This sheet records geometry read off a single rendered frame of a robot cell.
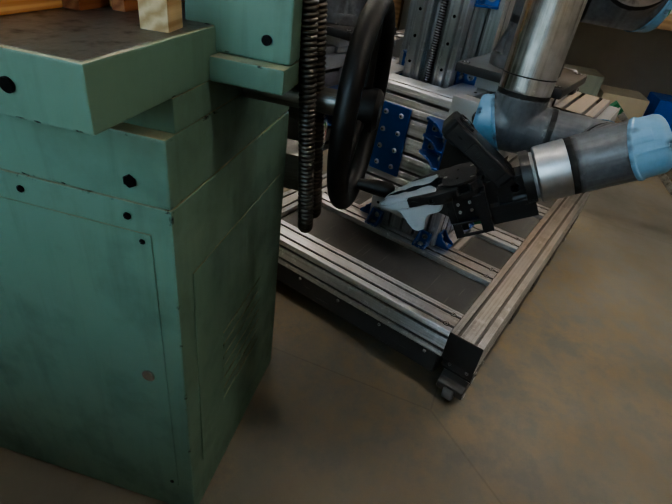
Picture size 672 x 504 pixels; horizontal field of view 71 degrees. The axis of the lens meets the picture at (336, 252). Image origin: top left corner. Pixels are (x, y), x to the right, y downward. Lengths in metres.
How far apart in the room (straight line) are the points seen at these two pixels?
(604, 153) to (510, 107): 0.15
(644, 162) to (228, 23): 0.51
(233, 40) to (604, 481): 1.26
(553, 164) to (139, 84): 0.48
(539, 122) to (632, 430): 1.05
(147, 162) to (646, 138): 0.57
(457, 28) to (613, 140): 0.68
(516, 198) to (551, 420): 0.89
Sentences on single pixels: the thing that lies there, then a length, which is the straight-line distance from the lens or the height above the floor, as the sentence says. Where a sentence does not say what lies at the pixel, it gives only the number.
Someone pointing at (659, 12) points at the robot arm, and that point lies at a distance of 1.11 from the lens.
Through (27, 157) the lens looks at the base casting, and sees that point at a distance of 0.69.
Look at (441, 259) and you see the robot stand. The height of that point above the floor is 0.23.
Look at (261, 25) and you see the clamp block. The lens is 0.61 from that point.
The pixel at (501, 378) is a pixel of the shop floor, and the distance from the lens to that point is 1.50.
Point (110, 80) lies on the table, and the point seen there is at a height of 0.88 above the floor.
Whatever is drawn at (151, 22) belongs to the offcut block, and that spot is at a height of 0.91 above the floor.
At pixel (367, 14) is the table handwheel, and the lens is 0.60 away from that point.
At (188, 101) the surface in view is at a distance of 0.59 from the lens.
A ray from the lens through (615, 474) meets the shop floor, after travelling 1.46.
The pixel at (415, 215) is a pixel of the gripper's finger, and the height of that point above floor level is 0.69.
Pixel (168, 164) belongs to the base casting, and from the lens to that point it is 0.57.
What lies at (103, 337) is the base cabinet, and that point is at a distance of 0.81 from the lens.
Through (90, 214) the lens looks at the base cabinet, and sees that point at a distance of 0.67.
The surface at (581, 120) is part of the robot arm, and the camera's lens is 0.76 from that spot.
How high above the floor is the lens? 1.01
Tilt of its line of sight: 34 degrees down
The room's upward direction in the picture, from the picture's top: 9 degrees clockwise
